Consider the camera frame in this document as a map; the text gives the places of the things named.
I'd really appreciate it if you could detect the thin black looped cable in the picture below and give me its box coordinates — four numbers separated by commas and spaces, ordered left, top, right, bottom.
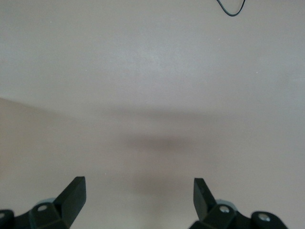
216, 0, 246, 17

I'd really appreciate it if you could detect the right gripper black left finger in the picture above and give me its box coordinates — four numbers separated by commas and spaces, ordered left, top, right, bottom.
0, 176, 86, 229

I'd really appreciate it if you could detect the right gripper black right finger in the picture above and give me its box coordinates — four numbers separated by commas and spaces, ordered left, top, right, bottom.
189, 177, 289, 229

